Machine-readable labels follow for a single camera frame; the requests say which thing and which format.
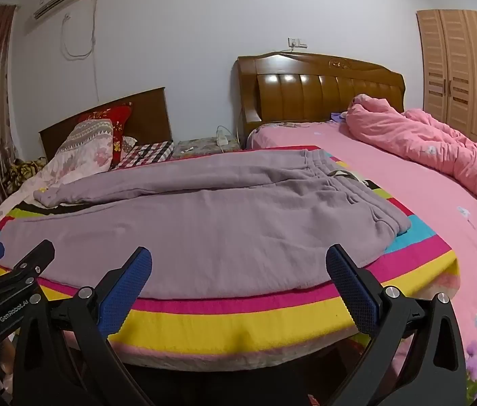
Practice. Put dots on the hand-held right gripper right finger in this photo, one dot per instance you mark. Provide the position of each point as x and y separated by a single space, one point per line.
350 287

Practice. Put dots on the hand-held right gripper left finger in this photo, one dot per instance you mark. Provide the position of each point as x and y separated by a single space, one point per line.
128 287

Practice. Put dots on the purple pants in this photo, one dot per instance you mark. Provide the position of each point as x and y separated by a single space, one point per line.
221 224

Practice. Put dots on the yellow and black blanket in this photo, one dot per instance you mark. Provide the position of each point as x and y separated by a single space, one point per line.
22 173

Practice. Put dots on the colourful striped blanket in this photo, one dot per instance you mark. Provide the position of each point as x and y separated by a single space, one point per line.
221 325

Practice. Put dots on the pink bed sheet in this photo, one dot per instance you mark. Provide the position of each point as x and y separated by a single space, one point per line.
433 203

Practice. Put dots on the white floral quilt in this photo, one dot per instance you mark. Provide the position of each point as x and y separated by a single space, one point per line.
81 148

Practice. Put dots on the red patterned pillow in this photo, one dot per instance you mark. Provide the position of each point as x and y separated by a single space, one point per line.
120 131

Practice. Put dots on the cloth-covered nightstand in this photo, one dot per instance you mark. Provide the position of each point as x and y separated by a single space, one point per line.
200 146

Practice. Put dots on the pink quilt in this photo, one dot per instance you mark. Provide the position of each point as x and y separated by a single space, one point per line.
424 139

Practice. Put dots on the small purple item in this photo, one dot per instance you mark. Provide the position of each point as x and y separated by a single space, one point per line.
337 116

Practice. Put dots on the dark plain wooden headboard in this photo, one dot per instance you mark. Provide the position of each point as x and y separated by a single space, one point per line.
149 110

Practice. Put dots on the glossy brown wooden headboard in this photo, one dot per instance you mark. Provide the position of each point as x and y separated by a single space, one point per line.
306 93

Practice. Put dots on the light wooden wardrobe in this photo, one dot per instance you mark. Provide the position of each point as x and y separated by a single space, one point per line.
462 72

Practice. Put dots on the white wall socket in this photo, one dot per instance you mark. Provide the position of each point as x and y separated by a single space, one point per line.
295 43

